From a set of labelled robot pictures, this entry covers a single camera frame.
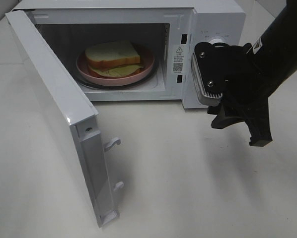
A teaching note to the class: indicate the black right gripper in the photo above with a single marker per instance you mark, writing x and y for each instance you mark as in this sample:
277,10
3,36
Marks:
241,101

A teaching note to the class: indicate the round white door button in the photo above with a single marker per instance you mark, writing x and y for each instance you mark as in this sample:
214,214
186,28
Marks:
199,100

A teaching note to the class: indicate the pink round plate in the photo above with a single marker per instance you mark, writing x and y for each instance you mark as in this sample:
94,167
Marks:
92,79

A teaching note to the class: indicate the sandwich with lettuce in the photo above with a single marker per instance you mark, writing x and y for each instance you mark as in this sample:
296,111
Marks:
113,59

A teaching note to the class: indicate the white microwave door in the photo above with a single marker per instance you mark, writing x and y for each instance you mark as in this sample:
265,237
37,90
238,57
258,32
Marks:
70,116

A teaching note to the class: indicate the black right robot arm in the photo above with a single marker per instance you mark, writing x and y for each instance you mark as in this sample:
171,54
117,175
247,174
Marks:
275,52

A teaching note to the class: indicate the upper white control knob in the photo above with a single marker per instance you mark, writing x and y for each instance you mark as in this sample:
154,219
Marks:
217,42

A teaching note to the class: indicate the white warning label sticker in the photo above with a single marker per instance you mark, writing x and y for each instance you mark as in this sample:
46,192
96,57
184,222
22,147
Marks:
179,58

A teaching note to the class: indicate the glass microwave turntable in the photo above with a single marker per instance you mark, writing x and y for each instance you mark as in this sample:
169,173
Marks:
150,83

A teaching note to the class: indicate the white microwave oven body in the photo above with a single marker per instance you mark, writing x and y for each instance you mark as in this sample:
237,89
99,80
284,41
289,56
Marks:
70,26

